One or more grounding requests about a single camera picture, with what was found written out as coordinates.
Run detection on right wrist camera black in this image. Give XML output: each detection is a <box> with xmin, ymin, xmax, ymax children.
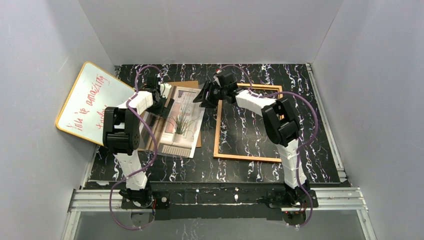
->
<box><xmin>214</xmin><ymin>70</ymin><xmax>237</xmax><ymax>88</ymax></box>

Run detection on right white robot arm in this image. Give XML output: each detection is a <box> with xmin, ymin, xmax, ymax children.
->
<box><xmin>193</xmin><ymin>82</ymin><xmax>314</xmax><ymax>208</ymax></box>

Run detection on whiteboard with red writing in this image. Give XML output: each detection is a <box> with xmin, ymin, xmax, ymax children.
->
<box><xmin>55</xmin><ymin>61</ymin><xmax>135</xmax><ymax>146</ymax></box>

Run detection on plant photo print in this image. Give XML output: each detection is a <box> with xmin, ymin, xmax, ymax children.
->
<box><xmin>140</xmin><ymin>86</ymin><xmax>206</xmax><ymax>159</ymax></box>

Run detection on brown cardboard backing board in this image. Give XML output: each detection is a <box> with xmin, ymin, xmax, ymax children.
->
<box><xmin>139</xmin><ymin>80</ymin><xmax>203</xmax><ymax>152</ymax></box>

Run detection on wooden picture frame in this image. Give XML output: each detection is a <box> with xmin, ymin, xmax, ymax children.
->
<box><xmin>213</xmin><ymin>84</ymin><xmax>283</xmax><ymax>163</ymax></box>

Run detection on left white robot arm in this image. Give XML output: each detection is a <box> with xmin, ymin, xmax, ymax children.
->
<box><xmin>102</xmin><ymin>77</ymin><xmax>174</xmax><ymax>206</ymax></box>

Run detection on aluminium rail base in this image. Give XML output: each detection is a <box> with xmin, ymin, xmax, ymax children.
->
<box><xmin>62</xmin><ymin>182</ymin><xmax>376</xmax><ymax>240</ymax></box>

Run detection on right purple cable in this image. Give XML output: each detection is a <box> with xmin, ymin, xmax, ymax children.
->
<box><xmin>215</xmin><ymin>64</ymin><xmax>320</xmax><ymax>229</ymax></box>

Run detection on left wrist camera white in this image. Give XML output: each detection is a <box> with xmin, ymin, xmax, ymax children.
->
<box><xmin>159</xmin><ymin>82</ymin><xmax>173</xmax><ymax>99</ymax></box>

